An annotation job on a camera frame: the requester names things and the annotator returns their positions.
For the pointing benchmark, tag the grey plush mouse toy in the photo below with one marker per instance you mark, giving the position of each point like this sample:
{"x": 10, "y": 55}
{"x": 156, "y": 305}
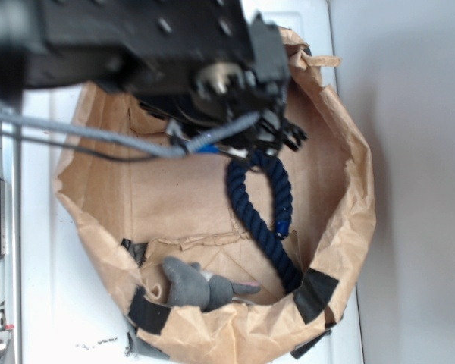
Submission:
{"x": 190, "y": 285}

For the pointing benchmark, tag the aluminium extrusion rail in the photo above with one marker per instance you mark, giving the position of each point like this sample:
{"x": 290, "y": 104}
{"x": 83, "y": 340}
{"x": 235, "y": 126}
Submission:
{"x": 10, "y": 294}

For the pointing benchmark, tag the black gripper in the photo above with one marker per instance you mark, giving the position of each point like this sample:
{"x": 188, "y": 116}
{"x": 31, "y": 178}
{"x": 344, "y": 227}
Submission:
{"x": 232, "y": 109}

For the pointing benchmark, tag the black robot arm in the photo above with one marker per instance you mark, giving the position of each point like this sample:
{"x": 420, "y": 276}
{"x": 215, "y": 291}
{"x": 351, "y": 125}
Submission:
{"x": 143, "y": 48}

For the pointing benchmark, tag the brown paper bag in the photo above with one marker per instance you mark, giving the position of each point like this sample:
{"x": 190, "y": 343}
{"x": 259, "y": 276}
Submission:
{"x": 129, "y": 216}

